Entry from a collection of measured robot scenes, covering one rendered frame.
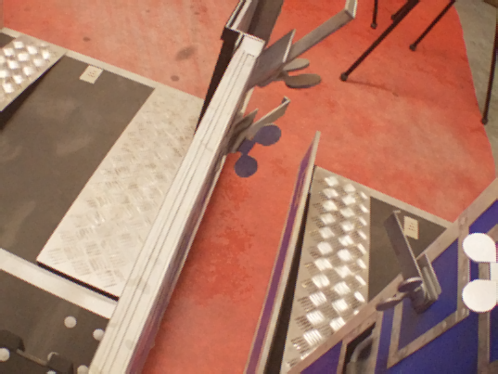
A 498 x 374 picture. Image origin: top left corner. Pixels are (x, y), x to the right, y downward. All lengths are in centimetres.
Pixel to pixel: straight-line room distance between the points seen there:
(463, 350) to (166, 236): 26
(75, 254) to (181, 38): 101
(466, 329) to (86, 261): 83
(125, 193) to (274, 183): 47
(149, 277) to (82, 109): 135
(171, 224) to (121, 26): 169
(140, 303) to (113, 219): 99
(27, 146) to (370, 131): 111
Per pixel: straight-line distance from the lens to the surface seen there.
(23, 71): 159
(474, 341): 39
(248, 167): 50
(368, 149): 175
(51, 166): 138
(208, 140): 22
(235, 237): 136
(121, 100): 156
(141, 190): 124
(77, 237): 112
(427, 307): 47
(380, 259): 148
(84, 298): 103
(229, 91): 25
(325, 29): 33
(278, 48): 35
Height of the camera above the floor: 112
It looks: 50 degrees down
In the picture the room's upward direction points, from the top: 24 degrees clockwise
